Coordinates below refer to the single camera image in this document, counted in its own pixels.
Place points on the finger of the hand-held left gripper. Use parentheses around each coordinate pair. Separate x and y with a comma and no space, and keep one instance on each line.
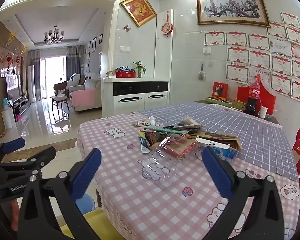
(27,161)
(12,145)

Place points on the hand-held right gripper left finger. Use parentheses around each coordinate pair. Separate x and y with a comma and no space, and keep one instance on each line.
(86,172)

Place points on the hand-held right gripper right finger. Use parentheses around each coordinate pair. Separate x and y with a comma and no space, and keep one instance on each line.
(216,175)

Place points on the blue trash bin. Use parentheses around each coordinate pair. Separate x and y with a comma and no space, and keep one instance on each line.
(86,205)

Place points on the red snack packet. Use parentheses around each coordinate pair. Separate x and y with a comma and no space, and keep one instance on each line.
(187,148)

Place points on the clear plastic bottle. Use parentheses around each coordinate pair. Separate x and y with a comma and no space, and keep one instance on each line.
(160,170)

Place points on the blue paper carton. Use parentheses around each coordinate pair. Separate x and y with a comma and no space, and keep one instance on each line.
(226,153)

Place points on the white cylinder bin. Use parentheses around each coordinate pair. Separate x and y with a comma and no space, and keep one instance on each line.
(8,118)

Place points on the pink basket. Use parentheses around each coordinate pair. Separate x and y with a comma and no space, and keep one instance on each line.
(18,117)

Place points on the brown cardboard box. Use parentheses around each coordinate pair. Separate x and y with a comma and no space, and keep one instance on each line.
(220,136)

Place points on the dark tv stand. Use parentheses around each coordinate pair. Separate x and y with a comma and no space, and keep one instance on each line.
(22,106)

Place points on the teal bottle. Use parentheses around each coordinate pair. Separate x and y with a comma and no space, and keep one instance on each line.
(5,103)

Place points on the yellow cushion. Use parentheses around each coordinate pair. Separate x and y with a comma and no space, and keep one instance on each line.
(92,220)

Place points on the pink checked tablecloth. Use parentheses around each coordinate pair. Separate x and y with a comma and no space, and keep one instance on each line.
(130,205)

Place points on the purple checked cloth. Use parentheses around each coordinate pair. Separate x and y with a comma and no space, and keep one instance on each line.
(260,140)

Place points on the grey white packet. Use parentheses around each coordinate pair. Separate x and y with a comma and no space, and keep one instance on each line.
(190,122)

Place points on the white standing air conditioner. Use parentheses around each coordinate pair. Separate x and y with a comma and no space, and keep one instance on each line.
(31,82)

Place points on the green toothbrush package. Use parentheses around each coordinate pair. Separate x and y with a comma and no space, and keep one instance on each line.
(162,129)

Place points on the flat green gift box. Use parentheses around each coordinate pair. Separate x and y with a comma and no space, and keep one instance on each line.
(225,103)

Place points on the dark wooden chair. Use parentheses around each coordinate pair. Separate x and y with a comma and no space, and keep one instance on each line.
(58,87)

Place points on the pink blanket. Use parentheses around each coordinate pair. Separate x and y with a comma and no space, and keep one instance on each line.
(82,97)

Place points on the white paper cup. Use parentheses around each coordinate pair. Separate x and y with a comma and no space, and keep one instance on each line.
(263,112)

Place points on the white sideboard cabinet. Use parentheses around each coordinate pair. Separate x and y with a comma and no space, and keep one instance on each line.
(130,105)

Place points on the small white bottle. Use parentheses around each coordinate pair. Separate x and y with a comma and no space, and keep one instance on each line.
(153,120)

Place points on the red cartoon box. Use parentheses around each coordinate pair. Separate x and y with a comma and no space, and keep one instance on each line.
(220,91)

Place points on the beige sofa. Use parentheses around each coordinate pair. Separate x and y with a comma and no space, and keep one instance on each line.
(92,85)

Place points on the red gift bag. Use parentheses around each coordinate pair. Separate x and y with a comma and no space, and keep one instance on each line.
(268,102)

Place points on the white armchair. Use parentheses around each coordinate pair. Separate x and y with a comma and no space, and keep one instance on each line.
(73,80)

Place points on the grey curtain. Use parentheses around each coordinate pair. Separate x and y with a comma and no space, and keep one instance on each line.
(73,62)
(34,57)

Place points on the cola bottle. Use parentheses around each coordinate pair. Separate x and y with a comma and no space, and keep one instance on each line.
(255,90)

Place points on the red gift box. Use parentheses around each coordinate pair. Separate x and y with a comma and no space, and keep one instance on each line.
(126,74)

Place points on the black chandelier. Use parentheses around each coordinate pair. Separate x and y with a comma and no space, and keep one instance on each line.
(54,36)

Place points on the green potted plant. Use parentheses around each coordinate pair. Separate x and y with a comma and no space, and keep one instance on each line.
(139,67)

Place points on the red round hanging ornament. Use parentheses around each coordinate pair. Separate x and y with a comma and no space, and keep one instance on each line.
(166,27)

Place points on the framed plum blossom picture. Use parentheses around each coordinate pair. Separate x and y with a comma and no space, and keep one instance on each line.
(232,7)

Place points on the red diamond framed picture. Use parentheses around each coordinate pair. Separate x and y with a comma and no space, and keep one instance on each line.
(138,9)

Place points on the red paper wall decorations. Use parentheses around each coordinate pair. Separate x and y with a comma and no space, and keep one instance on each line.
(11,60)

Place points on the hanging wall brush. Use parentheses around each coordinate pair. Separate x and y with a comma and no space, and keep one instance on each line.
(202,75)

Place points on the wall of award certificates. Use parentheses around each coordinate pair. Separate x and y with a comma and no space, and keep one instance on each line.
(260,60)

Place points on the white wall socket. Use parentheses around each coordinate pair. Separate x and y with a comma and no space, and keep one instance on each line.
(206,50)

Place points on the black wall picture frames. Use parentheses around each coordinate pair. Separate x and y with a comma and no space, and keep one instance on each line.
(94,43)

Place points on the white light switch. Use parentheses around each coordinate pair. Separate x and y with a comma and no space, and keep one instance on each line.
(124,49)

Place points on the butterfly wall decal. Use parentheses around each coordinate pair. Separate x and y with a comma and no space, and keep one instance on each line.
(127,28)

